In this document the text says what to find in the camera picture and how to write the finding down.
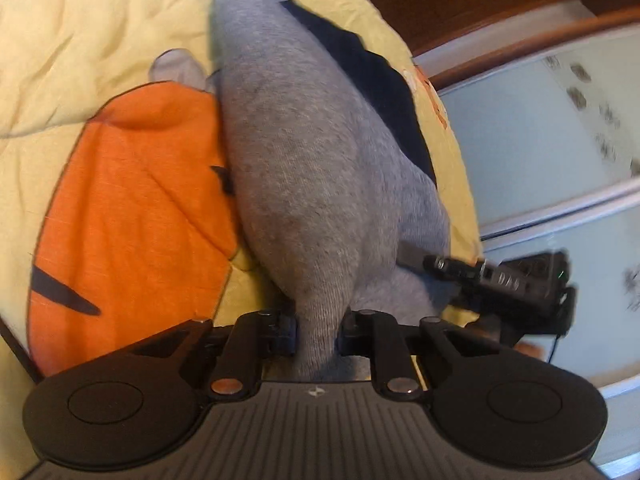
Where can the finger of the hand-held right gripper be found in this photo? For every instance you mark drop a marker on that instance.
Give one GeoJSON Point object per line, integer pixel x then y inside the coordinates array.
{"type": "Point", "coordinates": [450, 269]}
{"type": "Point", "coordinates": [482, 322]}

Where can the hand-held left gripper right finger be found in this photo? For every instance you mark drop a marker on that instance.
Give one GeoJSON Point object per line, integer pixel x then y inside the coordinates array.
{"type": "Point", "coordinates": [345, 337]}

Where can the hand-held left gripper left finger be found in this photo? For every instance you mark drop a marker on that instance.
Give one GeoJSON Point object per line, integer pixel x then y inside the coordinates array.
{"type": "Point", "coordinates": [289, 336]}

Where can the grey knit garment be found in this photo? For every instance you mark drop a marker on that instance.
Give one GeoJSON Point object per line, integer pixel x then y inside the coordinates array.
{"type": "Point", "coordinates": [310, 185]}

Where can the navy sweater with grey collar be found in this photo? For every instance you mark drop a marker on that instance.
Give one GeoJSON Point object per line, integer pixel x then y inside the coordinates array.
{"type": "Point", "coordinates": [380, 90]}

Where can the frosted glass sliding door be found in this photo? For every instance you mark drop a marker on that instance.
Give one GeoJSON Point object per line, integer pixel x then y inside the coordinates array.
{"type": "Point", "coordinates": [550, 170]}

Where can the yellow printed blanket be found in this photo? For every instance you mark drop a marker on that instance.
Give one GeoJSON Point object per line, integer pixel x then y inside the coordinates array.
{"type": "Point", "coordinates": [75, 35]}

